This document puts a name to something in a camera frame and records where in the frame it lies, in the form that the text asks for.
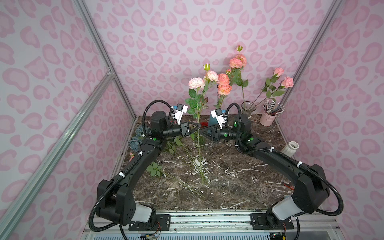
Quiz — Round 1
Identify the pale pink peony branch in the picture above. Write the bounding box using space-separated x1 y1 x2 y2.
185 64 218 185

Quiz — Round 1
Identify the clear ribbed glass vase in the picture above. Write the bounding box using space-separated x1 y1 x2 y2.
241 101 257 117

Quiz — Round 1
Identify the coral peony flower branch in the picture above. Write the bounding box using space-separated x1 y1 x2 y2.
216 69 232 108

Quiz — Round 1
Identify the pink peony flower branch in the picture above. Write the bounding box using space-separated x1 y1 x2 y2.
229 45 248 86

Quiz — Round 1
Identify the light pink rose with stem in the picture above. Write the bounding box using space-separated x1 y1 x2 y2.
261 75 294 102

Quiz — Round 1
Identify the pink rose with long stem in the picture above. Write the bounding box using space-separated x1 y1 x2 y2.
265 67 285 87

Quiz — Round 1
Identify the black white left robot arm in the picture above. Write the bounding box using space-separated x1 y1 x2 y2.
88 100 201 232

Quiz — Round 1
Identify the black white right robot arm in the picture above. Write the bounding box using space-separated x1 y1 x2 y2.
199 108 344 226

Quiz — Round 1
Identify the teal cylindrical vase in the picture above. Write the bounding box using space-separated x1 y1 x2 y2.
208 116 218 127

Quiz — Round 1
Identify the bunch of artificial flowers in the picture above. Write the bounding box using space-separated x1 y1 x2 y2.
155 134 209 185

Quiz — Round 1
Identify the white ribbed ceramic vase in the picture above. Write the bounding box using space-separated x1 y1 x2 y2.
281 141 300 158

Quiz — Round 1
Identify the red carnation flower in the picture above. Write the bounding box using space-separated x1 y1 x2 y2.
201 122 209 128

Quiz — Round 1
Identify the pink cup of straws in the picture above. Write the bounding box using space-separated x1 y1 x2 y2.
260 100 285 127

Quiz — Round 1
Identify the blue grey artificial flower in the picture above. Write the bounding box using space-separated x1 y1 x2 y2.
129 126 146 152

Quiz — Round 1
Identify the red pen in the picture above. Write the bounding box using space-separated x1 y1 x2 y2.
282 182 295 191

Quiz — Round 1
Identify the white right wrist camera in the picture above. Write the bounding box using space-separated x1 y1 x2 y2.
211 109 226 129

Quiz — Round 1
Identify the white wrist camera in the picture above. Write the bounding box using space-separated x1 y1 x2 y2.
211 109 226 129
172 104 188 125

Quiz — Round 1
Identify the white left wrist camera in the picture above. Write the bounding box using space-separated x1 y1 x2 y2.
172 104 188 125

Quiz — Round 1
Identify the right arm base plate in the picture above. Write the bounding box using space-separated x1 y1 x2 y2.
250 213 295 231

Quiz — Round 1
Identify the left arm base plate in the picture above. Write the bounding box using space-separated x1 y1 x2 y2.
129 214 171 232

